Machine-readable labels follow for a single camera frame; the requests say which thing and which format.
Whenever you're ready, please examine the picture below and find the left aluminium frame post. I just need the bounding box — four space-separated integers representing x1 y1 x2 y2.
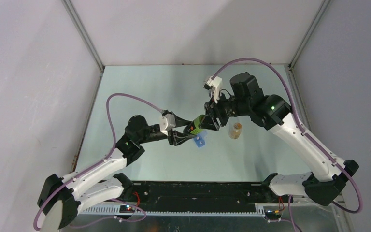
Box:
61 0 105 73

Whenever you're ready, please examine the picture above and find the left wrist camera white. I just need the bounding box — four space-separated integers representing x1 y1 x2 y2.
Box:
159 114 176 135

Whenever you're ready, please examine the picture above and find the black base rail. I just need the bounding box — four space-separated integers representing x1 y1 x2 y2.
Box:
119 181 288 212

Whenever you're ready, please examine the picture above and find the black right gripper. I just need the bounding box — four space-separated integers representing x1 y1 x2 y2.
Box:
199 90 250 131

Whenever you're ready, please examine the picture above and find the aluminium frame post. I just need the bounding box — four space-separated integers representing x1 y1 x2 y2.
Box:
289 0 332 71
61 0 105 73

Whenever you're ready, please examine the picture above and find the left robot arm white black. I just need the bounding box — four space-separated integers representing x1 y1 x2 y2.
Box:
34 111 200 232

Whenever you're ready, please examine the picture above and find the left controller board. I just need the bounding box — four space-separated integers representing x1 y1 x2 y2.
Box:
119 205 137 214

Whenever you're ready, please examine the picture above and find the grey slotted cable duct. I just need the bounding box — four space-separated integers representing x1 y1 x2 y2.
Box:
80 204 265 217

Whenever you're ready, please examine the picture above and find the clear amber pill bottle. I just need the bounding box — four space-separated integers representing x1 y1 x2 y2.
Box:
228 122 242 139

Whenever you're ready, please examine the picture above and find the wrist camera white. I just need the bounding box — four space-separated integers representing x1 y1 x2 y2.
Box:
203 76 223 103
159 114 176 135

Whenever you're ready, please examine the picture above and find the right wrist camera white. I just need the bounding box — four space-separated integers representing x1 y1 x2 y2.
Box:
203 76 223 103

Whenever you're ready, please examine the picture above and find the right aluminium frame post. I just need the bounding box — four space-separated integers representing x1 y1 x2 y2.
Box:
289 0 332 71

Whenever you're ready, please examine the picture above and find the right controller board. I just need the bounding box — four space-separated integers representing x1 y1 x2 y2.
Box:
265 209 284 220

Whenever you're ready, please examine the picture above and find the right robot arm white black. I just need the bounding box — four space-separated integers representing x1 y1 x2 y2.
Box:
199 72 359 206

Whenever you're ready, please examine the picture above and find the controller board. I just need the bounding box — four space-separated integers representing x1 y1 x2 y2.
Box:
119 205 137 214
265 209 284 220

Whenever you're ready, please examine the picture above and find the blue pill organizer box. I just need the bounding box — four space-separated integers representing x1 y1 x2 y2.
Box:
193 130 207 148

